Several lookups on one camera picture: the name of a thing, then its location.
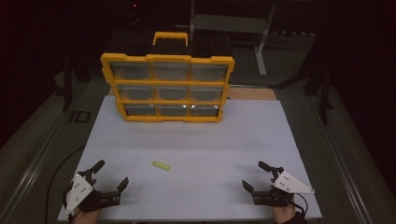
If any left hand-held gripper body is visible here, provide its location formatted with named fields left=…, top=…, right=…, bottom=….
left=63, top=169, right=121, bottom=216

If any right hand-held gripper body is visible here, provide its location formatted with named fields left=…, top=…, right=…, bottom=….
left=251, top=167, right=316, bottom=207

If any clear plastic drawer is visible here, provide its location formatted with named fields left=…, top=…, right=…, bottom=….
left=190, top=105, right=220, bottom=118

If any yellow drawer organizer cabinet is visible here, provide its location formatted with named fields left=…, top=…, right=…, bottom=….
left=100, top=31, right=235, bottom=123

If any person's left hand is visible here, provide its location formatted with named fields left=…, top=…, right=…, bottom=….
left=72, top=178, right=103, bottom=224

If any person's right hand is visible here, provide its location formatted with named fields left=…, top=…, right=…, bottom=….
left=269, top=177, right=297, bottom=224

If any white board sheet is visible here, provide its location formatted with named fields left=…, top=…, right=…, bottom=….
left=57, top=94, right=323, bottom=222

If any black stand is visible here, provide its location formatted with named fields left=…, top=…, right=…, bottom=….
left=303, top=29, right=334, bottom=125
left=61, top=54, right=75, bottom=112

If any grid of clear drawers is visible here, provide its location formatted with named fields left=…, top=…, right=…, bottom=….
left=110, top=62, right=229, bottom=118

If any grey metal stand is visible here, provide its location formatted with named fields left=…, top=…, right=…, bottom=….
left=189, top=0, right=277, bottom=77

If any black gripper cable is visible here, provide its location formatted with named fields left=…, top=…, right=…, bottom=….
left=290, top=191, right=310, bottom=218

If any black floor cable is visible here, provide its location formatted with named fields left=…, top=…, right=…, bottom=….
left=44, top=145, right=86, bottom=224

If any metal floor rail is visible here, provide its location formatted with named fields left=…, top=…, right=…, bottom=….
left=0, top=118, right=74, bottom=224
left=311, top=92, right=375, bottom=224

